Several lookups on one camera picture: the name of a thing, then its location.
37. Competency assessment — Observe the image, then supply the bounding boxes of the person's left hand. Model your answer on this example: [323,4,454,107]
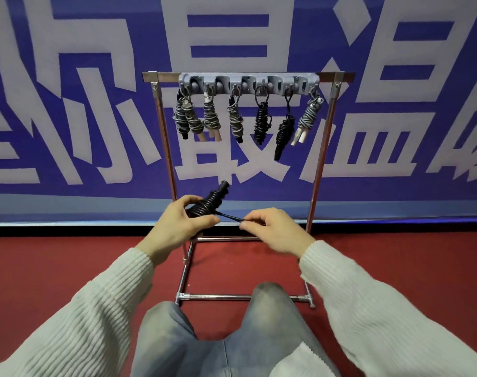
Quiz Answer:
[136,195,221,267]

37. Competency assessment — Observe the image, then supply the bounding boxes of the person's right hand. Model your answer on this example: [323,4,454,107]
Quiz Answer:
[239,207,317,257]

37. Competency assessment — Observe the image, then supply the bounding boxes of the person's left forearm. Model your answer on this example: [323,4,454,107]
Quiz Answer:
[0,247,155,377]

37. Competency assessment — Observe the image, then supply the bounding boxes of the person's right forearm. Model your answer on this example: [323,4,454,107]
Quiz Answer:
[299,240,477,377]

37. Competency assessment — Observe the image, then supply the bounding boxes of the person's right leg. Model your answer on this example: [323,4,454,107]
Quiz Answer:
[199,282,341,377]

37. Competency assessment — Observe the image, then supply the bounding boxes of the person's leg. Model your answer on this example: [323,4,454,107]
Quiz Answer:
[129,301,227,377]
[199,282,341,377]

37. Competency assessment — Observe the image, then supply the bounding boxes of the person's left leg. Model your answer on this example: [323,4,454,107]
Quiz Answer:
[129,301,227,377]

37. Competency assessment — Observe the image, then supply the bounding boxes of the white knit sweater hem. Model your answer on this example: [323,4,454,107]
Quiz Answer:
[273,343,330,377]

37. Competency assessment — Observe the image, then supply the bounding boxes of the blue banner white characters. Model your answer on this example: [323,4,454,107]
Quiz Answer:
[0,0,477,225]

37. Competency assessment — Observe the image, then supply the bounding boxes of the chrome metal display rack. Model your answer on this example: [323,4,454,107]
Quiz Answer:
[141,71,356,309]

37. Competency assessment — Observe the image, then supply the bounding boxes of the grey jump rope wooden handles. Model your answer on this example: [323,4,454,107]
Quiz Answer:
[203,90,222,142]
[183,94,205,142]

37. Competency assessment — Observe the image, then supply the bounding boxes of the grey jump rope black handles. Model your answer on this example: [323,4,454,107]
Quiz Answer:
[227,89,245,145]
[173,87,192,141]

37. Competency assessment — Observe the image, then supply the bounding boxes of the grey jump rope white handles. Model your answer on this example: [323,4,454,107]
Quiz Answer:
[290,88,325,147]

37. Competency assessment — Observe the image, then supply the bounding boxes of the grey plastic hook rail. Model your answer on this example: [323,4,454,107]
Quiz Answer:
[178,73,321,94]

